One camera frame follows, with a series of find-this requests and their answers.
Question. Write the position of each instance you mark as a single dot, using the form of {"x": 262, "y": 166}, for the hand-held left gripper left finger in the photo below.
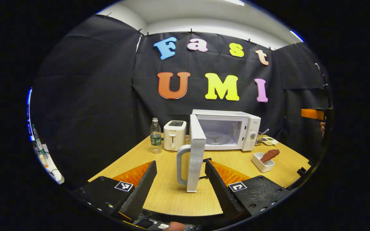
{"x": 141, "y": 192}

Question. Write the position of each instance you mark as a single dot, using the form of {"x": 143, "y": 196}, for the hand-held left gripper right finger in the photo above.
{"x": 223, "y": 192}

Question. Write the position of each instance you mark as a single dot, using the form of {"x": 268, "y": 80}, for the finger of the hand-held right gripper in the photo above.
{"x": 310, "y": 114}

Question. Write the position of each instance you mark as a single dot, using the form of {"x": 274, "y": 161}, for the reddish brown meat piece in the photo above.
{"x": 270, "y": 155}

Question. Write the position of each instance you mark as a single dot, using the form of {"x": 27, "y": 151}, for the white microwave oven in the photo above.
{"x": 230, "y": 117}

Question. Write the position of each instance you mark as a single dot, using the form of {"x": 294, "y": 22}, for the glass microwave turntable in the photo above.
{"x": 220, "y": 138}

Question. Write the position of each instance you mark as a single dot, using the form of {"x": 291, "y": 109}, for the white rectangular dish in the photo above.
{"x": 259, "y": 163}

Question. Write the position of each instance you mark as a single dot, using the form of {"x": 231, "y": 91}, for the white divided plate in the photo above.
{"x": 271, "y": 141}

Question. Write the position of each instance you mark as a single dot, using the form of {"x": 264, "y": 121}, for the black table clamp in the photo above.
{"x": 305, "y": 167}

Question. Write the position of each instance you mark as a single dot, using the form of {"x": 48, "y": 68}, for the clear water bottle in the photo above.
{"x": 155, "y": 138}

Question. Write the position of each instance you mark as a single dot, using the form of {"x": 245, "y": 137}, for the white toaster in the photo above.
{"x": 174, "y": 138}

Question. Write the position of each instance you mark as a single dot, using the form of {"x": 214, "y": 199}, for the white shelf with bottles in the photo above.
{"x": 48, "y": 160}

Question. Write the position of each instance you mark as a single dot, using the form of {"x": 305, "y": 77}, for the long ceiling light panel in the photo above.
{"x": 235, "y": 2}

